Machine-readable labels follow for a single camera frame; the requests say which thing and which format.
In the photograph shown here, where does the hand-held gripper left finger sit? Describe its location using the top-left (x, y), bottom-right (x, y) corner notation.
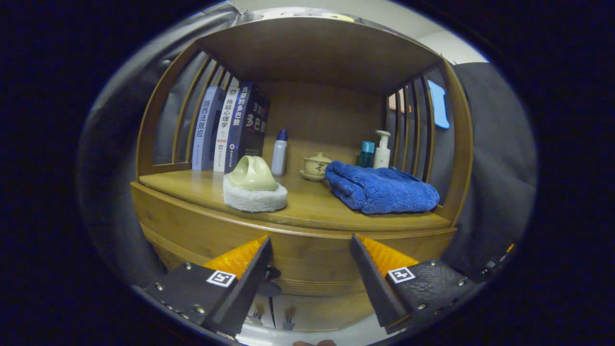
top-left (139, 235), bottom-right (273, 338)

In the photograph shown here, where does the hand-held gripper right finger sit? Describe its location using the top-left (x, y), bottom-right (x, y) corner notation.
top-left (350, 234), bottom-right (476, 335)

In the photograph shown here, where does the green handled scrub sponge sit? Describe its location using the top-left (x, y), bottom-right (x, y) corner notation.
top-left (222, 155), bottom-right (289, 213)

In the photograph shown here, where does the wooden cabinet door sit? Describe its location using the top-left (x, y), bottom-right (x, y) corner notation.
top-left (273, 294), bottom-right (378, 332)
top-left (245, 294), bottom-right (275, 330)

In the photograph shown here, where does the wooden countertop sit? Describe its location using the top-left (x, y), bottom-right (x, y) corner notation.
top-left (138, 166), bottom-right (453, 232)

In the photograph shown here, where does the wooden cabinet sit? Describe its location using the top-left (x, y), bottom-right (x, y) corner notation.
top-left (131, 17), bottom-right (474, 332)

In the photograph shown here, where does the blue folded towel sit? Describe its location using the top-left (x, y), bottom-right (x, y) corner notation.
top-left (325, 161), bottom-right (441, 215)

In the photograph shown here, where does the white pump bottle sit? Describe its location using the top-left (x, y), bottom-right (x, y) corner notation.
top-left (373, 130), bottom-right (392, 169)

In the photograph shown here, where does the beige lidded teacup with saucer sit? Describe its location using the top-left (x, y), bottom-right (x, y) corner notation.
top-left (300, 152), bottom-right (333, 182)

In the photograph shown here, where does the teal bottle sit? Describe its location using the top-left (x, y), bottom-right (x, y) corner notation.
top-left (358, 140), bottom-right (376, 169)

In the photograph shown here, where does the white bottle with blue cap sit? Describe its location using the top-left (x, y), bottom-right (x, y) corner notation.
top-left (271, 129), bottom-right (289, 176)

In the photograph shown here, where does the white book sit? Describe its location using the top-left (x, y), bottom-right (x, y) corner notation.
top-left (213, 86), bottom-right (239, 173)

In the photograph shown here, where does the dark navy book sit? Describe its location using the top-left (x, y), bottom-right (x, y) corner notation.
top-left (224, 83), bottom-right (271, 173)

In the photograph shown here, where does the lavender book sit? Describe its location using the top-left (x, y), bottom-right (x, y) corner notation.
top-left (192, 86), bottom-right (226, 171)

